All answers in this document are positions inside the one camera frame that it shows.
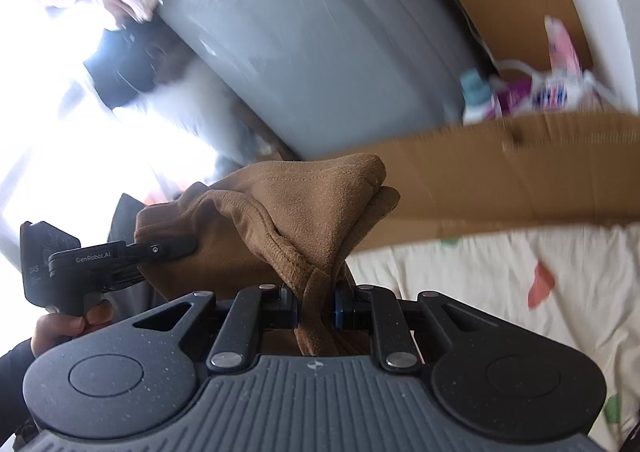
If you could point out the teal capped bottle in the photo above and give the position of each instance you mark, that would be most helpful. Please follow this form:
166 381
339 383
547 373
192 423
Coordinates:
475 94

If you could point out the brown printed t-shirt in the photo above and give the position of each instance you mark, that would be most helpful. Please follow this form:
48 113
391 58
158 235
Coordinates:
280 212

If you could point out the grey suitcase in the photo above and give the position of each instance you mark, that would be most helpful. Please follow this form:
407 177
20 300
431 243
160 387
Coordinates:
310 41

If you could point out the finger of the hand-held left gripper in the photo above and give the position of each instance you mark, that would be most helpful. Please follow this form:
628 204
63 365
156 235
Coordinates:
165 249
122 277

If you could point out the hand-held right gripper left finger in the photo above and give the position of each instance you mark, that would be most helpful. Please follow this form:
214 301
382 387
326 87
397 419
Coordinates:
287 314

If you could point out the purple white plastic bag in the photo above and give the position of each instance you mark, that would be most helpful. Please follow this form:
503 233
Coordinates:
510 99

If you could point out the brown cardboard box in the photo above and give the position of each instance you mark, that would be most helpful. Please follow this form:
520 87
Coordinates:
525 171

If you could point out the pink white packet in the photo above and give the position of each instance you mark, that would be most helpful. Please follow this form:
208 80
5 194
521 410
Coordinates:
562 46

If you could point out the cream printed blanket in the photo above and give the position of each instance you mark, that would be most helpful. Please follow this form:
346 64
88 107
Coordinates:
500 292

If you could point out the person's left forearm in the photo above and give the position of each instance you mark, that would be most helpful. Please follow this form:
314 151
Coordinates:
15 382

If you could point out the person's left hand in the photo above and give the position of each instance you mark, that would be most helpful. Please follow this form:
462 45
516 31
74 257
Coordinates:
55 332

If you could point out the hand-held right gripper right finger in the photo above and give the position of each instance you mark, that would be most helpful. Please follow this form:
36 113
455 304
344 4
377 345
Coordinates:
339 312

